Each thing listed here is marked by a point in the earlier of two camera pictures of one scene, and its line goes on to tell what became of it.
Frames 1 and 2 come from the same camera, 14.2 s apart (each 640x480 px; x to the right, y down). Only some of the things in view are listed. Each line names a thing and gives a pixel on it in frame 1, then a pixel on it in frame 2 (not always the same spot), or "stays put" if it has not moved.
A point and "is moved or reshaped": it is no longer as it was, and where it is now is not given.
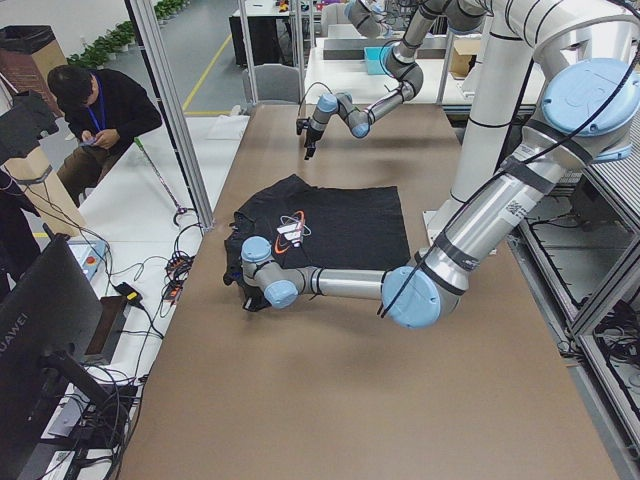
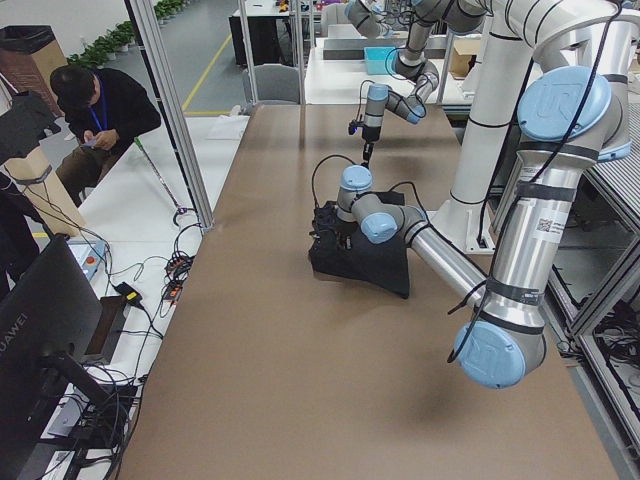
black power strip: [177, 269] stays put
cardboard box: [464, 57] stays put
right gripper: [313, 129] to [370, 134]
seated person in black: [110, 110] stays put
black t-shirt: [337, 227] is moved or reshaped
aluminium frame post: [148, 28] stays put
